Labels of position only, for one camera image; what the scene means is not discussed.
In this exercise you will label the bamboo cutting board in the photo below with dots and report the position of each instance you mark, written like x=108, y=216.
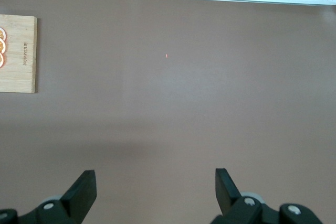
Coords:
x=23, y=37

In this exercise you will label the orange slice toy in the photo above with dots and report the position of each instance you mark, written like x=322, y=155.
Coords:
x=2, y=33
x=1, y=60
x=2, y=45

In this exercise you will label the brown table cover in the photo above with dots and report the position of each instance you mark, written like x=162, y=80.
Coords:
x=183, y=103

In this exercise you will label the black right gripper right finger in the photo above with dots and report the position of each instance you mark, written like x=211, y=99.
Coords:
x=228, y=197

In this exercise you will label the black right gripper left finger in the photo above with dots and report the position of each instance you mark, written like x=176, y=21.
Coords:
x=78, y=197

